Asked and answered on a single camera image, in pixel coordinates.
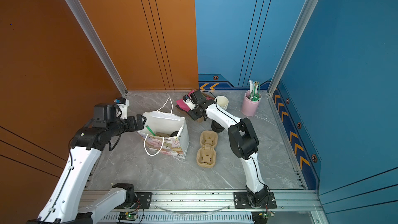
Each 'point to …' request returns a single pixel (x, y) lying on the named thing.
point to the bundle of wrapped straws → (254, 87)
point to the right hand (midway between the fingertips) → (192, 111)
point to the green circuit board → (124, 215)
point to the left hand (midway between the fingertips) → (137, 117)
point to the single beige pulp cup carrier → (162, 135)
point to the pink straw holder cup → (249, 107)
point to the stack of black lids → (216, 127)
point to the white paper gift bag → (159, 122)
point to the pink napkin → (181, 104)
